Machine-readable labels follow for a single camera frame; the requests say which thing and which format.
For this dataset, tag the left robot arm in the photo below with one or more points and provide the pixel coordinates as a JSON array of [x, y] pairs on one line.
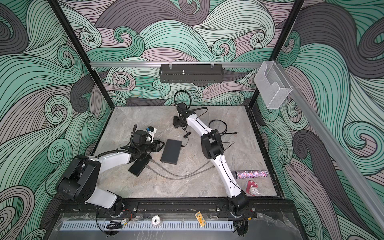
[[79, 182]]

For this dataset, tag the black wall tray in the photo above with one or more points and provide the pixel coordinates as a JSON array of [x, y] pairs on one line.
[[196, 74]]

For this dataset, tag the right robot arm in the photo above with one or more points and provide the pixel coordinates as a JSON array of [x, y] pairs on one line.
[[213, 150]]

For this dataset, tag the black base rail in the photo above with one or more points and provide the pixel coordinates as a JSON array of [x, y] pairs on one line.
[[217, 206]]

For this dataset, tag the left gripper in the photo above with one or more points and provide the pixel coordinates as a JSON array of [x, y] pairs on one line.
[[156, 143]]

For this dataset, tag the ribbed black network switch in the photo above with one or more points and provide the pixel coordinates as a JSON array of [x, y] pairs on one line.
[[139, 165]]

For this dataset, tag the clear acrylic wall holder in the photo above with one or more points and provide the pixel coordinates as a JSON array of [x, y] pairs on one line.
[[273, 84]]

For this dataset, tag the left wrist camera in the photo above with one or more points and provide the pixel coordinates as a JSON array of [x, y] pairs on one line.
[[151, 131]]

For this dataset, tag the yellow tag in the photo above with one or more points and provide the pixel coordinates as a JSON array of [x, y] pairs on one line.
[[201, 220]]

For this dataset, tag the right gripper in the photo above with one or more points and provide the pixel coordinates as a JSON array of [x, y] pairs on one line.
[[175, 122]]

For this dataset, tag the pink white toy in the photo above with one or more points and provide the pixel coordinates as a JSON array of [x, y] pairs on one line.
[[252, 189]]

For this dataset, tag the white slotted cable duct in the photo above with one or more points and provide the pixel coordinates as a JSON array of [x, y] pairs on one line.
[[148, 226]]

